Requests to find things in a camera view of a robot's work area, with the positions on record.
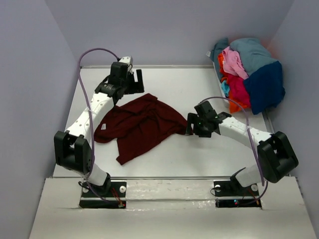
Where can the teal t shirt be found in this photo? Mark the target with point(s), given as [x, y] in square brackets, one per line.
[218, 47]

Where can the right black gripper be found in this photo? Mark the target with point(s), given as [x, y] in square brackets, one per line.
[193, 118]

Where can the navy blue t shirt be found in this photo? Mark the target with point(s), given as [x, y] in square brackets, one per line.
[265, 87]

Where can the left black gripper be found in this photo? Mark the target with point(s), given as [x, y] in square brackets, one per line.
[139, 86]

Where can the pink t shirt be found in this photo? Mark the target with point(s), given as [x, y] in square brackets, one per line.
[232, 63]

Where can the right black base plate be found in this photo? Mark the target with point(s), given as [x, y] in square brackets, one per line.
[243, 197]

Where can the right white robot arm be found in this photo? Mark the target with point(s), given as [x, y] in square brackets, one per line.
[275, 157]

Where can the grey blue t shirt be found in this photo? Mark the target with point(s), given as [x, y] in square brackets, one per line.
[252, 53]

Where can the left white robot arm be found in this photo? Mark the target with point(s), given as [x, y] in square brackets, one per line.
[74, 147]

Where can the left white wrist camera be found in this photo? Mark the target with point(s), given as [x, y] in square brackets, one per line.
[129, 61]

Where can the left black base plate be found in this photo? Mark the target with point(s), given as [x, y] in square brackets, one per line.
[114, 198]

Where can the maroon t shirt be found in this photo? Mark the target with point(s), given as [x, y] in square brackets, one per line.
[139, 126]

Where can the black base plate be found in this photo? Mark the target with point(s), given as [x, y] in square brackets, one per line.
[243, 197]
[114, 198]

